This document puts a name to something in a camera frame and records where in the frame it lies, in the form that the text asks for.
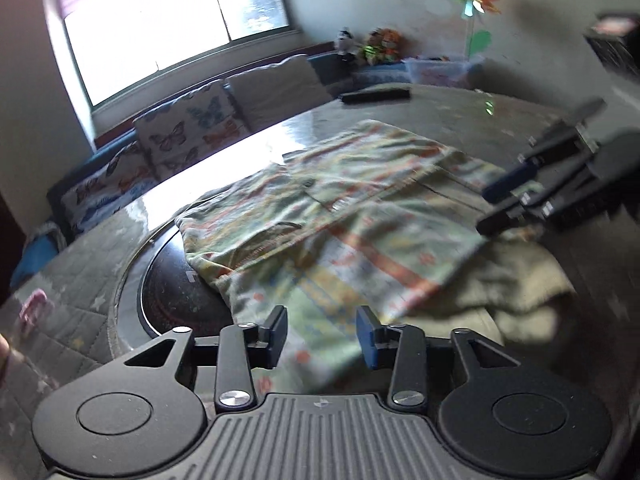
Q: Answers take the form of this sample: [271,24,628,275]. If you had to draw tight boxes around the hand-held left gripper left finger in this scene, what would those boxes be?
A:
[107,305,289,413]

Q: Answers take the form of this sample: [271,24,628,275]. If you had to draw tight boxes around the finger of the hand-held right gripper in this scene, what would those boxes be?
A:
[481,125,593,205]
[475,182,558,236]

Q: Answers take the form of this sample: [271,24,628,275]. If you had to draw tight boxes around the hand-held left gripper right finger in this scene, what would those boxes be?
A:
[356,305,551,411]

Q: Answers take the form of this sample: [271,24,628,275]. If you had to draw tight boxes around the yellow floral pants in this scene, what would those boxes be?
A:
[177,119,576,396]

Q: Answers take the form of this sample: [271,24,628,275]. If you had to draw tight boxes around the dark furniture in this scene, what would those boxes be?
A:
[585,10,640,88]

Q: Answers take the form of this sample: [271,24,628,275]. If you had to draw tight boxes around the clear plastic storage box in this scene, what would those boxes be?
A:
[402,55,486,91]

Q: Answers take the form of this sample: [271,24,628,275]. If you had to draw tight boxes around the black remote control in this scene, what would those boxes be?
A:
[339,87,412,106]

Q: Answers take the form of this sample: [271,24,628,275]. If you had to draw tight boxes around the colourful pinwheel flower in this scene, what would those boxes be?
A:
[454,0,502,58]

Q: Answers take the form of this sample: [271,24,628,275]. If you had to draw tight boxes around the orange fox plush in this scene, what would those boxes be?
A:
[374,27,405,61]

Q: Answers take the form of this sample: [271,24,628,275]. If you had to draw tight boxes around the bear plush with green vest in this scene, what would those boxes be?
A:
[361,35,383,65]

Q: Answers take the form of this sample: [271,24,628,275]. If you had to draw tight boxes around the dark blue sofa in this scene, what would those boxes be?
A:
[10,42,481,291]

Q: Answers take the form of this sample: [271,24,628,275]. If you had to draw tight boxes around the black white dog plush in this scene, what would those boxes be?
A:
[336,27,358,56]

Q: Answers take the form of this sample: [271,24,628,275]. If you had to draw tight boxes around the large butterfly print cushion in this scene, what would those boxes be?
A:
[132,80,251,181]

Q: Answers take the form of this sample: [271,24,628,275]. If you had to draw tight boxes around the long butterfly print cushion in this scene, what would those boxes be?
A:
[47,142,156,236]

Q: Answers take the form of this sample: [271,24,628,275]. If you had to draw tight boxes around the plain white cushion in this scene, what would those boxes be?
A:
[227,55,333,133]

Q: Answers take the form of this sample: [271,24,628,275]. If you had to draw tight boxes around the small pink cloth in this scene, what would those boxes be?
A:
[19,290,48,328]

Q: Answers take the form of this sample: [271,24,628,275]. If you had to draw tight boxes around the blue grey cloth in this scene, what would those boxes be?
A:
[10,220,68,288]

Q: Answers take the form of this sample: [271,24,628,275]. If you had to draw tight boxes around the window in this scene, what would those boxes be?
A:
[55,0,296,108]

